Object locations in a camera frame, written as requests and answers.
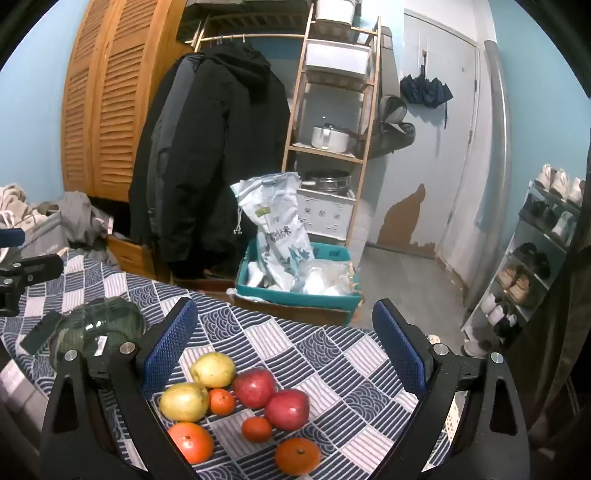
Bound silver pipe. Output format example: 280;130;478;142
466;39;513;310

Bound white patterned crate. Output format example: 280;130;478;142
295;187;356;241

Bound white storage box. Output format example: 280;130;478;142
305;39;374;77

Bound grey green backpack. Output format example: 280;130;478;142
369;95;416;160

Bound beige cloth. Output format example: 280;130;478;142
0;184;40;232

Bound grey clothing pile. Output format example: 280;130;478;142
55;191;123;268

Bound teal plastic crate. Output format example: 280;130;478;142
235;240;363;311

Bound white cooking pot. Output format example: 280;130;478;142
310;124;358;153

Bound pale blue door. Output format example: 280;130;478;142
365;9;481;273

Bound wooden louvered wardrobe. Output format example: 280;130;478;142
60;0;195;204

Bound dark green glass bowl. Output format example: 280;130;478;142
48;298;147;374

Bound wooden drawer box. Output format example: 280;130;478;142
106;233;160;280

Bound small tangerine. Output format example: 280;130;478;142
242;416;273;444
210;388;236;415

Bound large orange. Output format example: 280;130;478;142
167;422;215;464
274;438;321;476

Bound clear plastic bags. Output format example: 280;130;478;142
302;258;361;296

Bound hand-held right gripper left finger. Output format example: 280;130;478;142
39;298;199;480

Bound white printed rice bag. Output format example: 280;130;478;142
230;172;315;292

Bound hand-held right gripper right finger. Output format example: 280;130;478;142
372;299;532;480

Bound grey jacket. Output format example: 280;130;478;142
145;53;204;241

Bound white lidded container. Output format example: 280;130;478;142
315;0;361;26

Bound black hooded coat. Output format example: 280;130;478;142
128;44;291;278

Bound blue white patterned tablecloth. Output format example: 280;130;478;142
0;249;467;480

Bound shoe rack with shoes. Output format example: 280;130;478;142
464;164;587;358

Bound yellow pear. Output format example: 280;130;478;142
190;352;238;388
159;382;211;423

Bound red apple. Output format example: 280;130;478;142
264;389;311;432
232;368;278;409

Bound dark blue umbrella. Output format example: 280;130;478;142
399;51;454;130

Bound wooden shelf rack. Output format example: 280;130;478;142
281;0;383;247

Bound steel steamer pot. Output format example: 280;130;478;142
302;170;352;192

